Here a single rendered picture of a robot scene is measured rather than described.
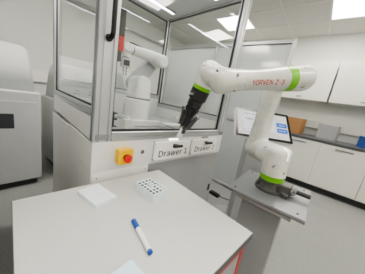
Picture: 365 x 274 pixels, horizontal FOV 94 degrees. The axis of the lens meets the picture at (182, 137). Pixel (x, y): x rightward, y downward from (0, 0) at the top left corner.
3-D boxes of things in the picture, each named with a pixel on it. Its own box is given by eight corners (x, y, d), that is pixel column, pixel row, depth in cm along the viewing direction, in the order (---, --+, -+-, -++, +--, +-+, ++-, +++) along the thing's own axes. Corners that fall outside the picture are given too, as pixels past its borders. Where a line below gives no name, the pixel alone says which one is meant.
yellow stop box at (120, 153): (133, 163, 84) (134, 149, 83) (118, 166, 79) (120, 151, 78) (128, 160, 88) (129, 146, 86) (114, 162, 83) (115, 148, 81)
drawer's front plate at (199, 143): (214, 150, 140) (217, 138, 138) (190, 155, 120) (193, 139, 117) (213, 150, 141) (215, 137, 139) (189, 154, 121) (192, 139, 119)
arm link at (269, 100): (254, 154, 117) (277, 72, 105) (272, 163, 102) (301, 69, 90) (238, 153, 113) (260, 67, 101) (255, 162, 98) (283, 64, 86)
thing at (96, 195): (116, 199, 68) (117, 195, 68) (95, 209, 61) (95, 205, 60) (98, 186, 74) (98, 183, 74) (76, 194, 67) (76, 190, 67)
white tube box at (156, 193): (167, 196, 76) (168, 188, 75) (152, 203, 69) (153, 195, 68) (149, 184, 83) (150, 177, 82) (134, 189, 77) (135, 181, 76)
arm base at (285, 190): (309, 198, 91) (313, 188, 89) (306, 210, 80) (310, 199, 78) (259, 178, 107) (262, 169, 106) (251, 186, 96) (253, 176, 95)
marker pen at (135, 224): (152, 254, 48) (153, 249, 47) (147, 256, 47) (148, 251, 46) (135, 221, 58) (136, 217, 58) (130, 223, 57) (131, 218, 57)
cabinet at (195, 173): (202, 229, 166) (219, 151, 149) (83, 307, 93) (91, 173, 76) (148, 184, 231) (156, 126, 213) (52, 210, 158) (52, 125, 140)
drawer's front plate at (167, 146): (188, 155, 118) (191, 139, 116) (153, 161, 98) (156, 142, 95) (186, 154, 119) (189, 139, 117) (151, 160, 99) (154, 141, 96)
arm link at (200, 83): (218, 62, 86) (200, 54, 81) (231, 68, 76) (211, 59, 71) (206, 88, 92) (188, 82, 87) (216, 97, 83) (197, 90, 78)
